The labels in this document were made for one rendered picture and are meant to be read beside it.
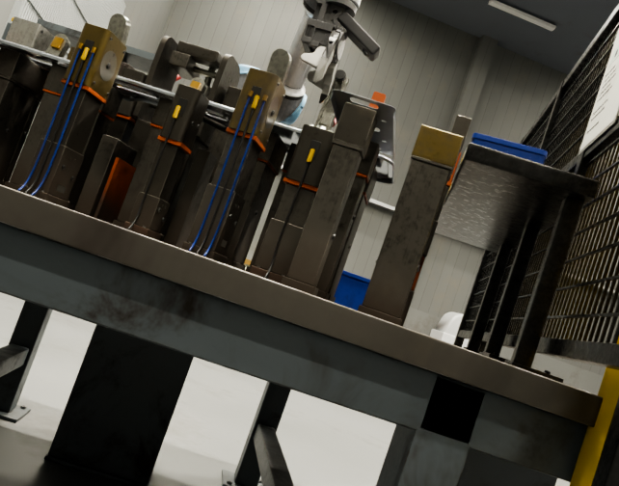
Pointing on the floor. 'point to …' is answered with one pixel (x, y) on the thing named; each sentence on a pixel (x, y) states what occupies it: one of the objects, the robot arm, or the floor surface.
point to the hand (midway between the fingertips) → (320, 93)
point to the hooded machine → (449, 323)
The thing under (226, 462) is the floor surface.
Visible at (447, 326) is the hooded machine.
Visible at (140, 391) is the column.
